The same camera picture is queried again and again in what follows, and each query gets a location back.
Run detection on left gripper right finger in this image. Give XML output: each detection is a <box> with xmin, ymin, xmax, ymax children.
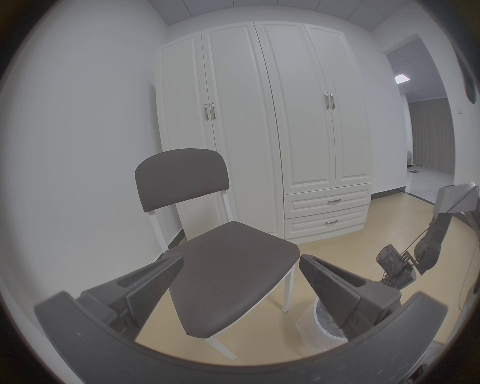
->
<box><xmin>299</xmin><ymin>254</ymin><xmax>403</xmax><ymax>340</ymax></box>

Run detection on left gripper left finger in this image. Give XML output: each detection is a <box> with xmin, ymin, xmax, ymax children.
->
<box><xmin>80</xmin><ymin>255</ymin><xmax>184</xmax><ymax>342</ymax></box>

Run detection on clear plastic bag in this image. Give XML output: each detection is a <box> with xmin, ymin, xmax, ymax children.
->
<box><xmin>295</xmin><ymin>298</ymin><xmax>351</xmax><ymax>353</ymax></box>

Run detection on white chair dark grey cushions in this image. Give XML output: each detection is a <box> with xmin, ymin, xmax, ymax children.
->
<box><xmin>135</xmin><ymin>148</ymin><xmax>301</xmax><ymax>361</ymax></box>

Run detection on white wardrobe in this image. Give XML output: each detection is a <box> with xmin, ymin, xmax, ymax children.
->
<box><xmin>155</xmin><ymin>22</ymin><xmax>374</xmax><ymax>244</ymax></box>

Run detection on grey curtain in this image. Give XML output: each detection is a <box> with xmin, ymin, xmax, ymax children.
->
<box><xmin>408</xmin><ymin>98</ymin><xmax>455</xmax><ymax>175</ymax></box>

